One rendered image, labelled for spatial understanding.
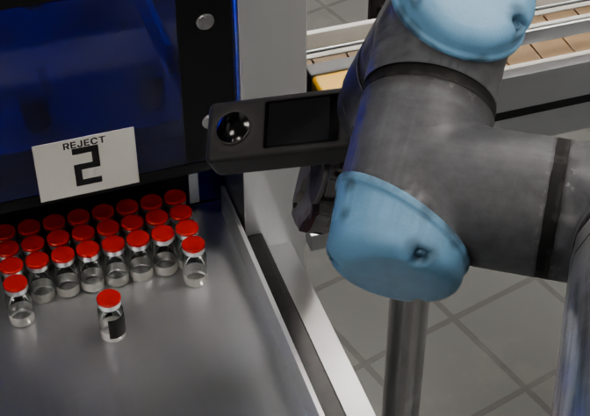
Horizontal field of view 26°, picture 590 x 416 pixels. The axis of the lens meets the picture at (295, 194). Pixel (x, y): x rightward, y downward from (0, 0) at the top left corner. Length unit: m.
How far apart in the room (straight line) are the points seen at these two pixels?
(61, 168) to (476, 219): 0.51
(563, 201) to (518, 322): 1.73
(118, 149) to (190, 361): 0.19
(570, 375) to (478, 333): 1.86
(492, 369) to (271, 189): 1.19
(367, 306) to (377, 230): 1.74
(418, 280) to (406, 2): 0.15
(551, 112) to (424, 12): 0.73
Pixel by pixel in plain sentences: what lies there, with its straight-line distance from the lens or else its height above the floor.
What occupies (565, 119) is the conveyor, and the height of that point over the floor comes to 0.86.
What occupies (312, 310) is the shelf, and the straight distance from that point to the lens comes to 1.14.
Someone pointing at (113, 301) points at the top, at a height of 0.93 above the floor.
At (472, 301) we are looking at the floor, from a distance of 2.40.
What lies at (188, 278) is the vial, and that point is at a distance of 1.15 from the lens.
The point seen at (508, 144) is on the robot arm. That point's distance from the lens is 0.66.
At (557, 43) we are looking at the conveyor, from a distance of 1.40.
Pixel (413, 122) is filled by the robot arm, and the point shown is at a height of 1.29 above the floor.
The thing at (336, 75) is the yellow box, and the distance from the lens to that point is 1.15.
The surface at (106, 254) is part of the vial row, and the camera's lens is 1.14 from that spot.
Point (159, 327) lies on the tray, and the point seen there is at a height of 0.88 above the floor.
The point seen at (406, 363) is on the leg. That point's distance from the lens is 1.64.
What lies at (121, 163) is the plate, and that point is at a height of 1.01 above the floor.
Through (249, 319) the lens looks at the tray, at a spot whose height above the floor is 0.88.
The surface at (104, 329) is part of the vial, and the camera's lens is 1.11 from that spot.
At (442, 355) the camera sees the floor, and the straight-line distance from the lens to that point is 2.30.
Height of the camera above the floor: 1.70
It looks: 41 degrees down
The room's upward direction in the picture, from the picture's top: straight up
